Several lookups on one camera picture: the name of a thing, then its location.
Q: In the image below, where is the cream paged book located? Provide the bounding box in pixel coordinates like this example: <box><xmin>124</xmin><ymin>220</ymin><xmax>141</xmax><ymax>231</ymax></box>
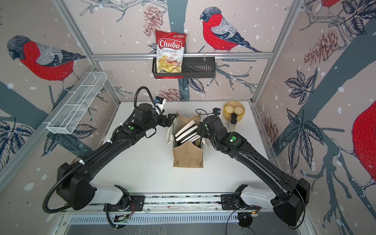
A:
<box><xmin>175</xmin><ymin>120</ymin><xmax>196</xmax><ymax>138</ymax></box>

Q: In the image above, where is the burlap canvas bag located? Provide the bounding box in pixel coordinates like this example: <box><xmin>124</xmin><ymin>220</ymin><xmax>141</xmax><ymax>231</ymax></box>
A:
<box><xmin>166</xmin><ymin>114</ymin><xmax>207</xmax><ymax>168</ymax></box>

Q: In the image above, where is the navy blue book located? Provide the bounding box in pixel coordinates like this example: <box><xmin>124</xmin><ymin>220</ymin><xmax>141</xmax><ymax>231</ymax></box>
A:
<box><xmin>176</xmin><ymin>125</ymin><xmax>198</xmax><ymax>142</ymax></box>

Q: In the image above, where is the navy book yellow label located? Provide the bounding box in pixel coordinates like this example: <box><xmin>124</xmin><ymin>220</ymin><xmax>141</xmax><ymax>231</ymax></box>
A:
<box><xmin>182</xmin><ymin>135</ymin><xmax>201</xmax><ymax>145</ymax></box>

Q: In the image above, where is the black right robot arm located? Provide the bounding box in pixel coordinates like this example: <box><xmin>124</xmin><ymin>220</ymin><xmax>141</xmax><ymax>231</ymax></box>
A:
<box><xmin>197</xmin><ymin>115</ymin><xmax>310</xmax><ymax>229</ymax></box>

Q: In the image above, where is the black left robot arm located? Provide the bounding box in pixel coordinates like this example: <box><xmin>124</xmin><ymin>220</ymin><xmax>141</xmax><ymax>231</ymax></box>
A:
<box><xmin>43</xmin><ymin>103</ymin><xmax>177</xmax><ymax>212</ymax></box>

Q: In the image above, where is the red cassava chips bag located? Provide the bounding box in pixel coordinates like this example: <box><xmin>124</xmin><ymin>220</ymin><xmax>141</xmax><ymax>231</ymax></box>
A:
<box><xmin>153</xmin><ymin>30</ymin><xmax>187</xmax><ymax>79</ymax></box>

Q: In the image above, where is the clear bottle black cap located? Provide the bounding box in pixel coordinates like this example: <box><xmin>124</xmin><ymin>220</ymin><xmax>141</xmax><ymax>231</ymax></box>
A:
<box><xmin>227</xmin><ymin>113</ymin><xmax>238</xmax><ymax>132</ymax></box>

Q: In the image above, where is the yellow bowl with buns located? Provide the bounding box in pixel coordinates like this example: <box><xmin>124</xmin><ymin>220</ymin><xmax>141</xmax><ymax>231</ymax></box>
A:
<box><xmin>223</xmin><ymin>101</ymin><xmax>245</xmax><ymax>122</ymax></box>

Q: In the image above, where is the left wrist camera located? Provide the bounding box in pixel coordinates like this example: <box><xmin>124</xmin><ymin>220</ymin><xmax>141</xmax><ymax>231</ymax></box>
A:
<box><xmin>155</xmin><ymin>96</ymin><xmax>166</xmax><ymax>111</ymax></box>

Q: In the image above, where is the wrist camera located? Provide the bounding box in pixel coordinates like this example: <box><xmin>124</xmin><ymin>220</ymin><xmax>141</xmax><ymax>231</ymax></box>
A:
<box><xmin>212</xmin><ymin>108</ymin><xmax>221</xmax><ymax>117</ymax></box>
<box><xmin>155</xmin><ymin>96</ymin><xmax>166</xmax><ymax>111</ymax></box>

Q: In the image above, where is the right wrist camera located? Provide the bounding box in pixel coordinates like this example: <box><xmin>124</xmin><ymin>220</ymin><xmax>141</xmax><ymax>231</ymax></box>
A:
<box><xmin>212</xmin><ymin>108</ymin><xmax>221</xmax><ymax>117</ymax></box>

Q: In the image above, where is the black wire wall basket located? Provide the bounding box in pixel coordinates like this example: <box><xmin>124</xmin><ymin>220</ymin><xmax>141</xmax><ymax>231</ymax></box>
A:
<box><xmin>152</xmin><ymin>57</ymin><xmax>216</xmax><ymax>79</ymax></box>

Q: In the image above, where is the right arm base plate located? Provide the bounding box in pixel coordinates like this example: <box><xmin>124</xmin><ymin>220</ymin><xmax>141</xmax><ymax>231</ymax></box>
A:
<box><xmin>220</xmin><ymin>194</ymin><xmax>261</xmax><ymax>211</ymax></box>

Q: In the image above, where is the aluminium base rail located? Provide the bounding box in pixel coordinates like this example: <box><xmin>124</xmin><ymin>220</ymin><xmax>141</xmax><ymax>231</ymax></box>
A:
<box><xmin>63</xmin><ymin>192</ymin><xmax>303</xmax><ymax>213</ymax></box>

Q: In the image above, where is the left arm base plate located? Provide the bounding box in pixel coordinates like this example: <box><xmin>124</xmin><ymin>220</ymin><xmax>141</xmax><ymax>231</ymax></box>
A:
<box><xmin>103</xmin><ymin>195</ymin><xmax>146</xmax><ymax>212</ymax></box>

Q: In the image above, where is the black corrugated cable conduit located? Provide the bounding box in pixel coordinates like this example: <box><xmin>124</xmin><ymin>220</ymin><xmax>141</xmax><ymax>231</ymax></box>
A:
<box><xmin>42</xmin><ymin>158</ymin><xmax>92</xmax><ymax>214</ymax></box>

